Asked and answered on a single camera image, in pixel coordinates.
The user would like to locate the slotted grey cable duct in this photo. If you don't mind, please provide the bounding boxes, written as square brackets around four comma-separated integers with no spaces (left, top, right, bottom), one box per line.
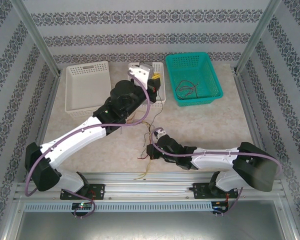
[23,201,213,213]

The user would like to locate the small white grey-handled basket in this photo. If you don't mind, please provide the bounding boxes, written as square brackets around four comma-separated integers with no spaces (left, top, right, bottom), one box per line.
[126,61,167,110]

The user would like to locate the large white plastic basket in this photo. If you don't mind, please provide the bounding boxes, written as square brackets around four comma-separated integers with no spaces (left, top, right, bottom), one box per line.
[64,60,113,118]

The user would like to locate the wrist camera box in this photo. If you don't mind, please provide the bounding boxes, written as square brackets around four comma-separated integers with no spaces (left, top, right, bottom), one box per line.
[152,126,167,140]
[127,63,157,90]

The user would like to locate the aluminium table side rail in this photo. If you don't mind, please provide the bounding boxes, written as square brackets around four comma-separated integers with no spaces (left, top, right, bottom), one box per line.
[24,74,62,182]
[234,72,275,181]

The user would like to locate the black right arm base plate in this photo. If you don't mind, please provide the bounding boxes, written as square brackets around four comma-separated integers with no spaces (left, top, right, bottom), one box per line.
[192,182,240,200]

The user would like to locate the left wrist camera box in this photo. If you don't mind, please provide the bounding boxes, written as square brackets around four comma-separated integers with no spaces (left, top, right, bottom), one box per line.
[127,63,157,90]

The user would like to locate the orange wire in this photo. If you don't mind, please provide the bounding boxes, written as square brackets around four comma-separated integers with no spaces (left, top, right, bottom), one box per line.
[124,113,151,131]

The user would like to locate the teal plastic mesh basket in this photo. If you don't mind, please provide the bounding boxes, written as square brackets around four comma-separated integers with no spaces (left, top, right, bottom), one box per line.
[164,51,225,108]

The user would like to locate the black wire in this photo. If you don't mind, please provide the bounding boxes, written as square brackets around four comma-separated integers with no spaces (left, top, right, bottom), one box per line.
[177,79,200,100]
[151,87,166,126]

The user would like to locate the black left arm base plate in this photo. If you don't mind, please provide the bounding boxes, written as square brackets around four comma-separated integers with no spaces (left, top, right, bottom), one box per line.
[59,183,106,201]

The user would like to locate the coloured wires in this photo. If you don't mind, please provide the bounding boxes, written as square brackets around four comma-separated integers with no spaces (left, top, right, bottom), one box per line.
[133,159,153,181]

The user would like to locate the aluminium frame post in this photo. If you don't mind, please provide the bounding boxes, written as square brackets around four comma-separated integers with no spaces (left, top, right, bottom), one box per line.
[234,0,283,76]
[9,0,62,77]

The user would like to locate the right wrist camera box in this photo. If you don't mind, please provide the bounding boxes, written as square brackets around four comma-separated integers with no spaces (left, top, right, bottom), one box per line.
[152,126,167,140]

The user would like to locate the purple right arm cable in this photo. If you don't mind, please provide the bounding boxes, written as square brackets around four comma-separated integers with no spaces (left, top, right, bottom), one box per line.
[150,127,283,216]

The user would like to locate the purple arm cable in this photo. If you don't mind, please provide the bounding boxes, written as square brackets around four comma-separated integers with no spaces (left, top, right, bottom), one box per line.
[150,127,283,216]
[24,69,152,220]

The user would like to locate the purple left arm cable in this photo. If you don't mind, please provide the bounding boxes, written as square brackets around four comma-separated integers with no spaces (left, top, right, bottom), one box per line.
[24,69,152,220]

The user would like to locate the grey metal panel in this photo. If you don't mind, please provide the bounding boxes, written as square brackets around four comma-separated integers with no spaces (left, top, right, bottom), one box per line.
[14,211,297,240]

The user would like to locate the aluminium mounting rail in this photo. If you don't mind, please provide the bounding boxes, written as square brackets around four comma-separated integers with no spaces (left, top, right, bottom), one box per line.
[13,172,287,201]

